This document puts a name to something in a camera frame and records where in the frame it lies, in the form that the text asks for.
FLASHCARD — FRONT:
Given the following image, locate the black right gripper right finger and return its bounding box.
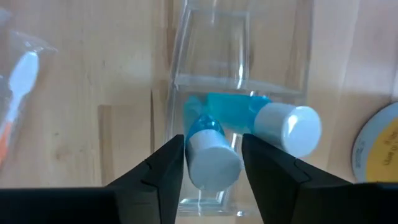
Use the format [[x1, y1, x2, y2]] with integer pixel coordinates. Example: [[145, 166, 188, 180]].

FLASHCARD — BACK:
[[241, 133, 354, 224]]

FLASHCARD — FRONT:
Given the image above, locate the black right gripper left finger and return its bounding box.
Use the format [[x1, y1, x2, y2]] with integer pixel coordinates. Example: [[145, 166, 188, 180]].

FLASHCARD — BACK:
[[105, 134, 185, 224]]

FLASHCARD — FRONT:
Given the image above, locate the blue mouthwash bottle white cap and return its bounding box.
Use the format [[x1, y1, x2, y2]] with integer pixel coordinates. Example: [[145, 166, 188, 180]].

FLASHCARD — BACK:
[[182, 95, 243, 193], [205, 92, 323, 158]]

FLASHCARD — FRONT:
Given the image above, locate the orange white toothbrush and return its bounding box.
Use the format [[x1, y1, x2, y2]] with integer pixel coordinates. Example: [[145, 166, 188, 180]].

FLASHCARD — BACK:
[[0, 29, 58, 172]]

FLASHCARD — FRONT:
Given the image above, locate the yellow canister white lid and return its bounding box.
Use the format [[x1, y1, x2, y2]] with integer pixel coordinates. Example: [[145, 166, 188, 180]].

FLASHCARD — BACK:
[[351, 101, 398, 184]]

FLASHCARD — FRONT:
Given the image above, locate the clear acrylic organizer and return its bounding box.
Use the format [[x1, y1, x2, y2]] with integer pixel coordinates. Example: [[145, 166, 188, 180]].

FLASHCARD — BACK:
[[165, 0, 314, 218]]

